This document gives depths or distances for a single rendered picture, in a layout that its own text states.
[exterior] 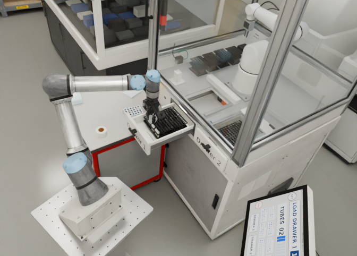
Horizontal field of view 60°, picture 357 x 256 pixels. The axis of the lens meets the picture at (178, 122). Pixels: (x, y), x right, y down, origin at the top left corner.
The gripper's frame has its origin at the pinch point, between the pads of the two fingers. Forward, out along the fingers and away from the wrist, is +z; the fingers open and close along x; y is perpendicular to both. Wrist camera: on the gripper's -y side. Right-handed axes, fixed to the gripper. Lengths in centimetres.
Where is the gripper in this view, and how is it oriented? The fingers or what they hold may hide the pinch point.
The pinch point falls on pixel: (153, 122)
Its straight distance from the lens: 189.4
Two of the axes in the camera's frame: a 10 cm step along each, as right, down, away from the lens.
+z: -0.9, 7.1, 6.9
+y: -5.4, -6.2, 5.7
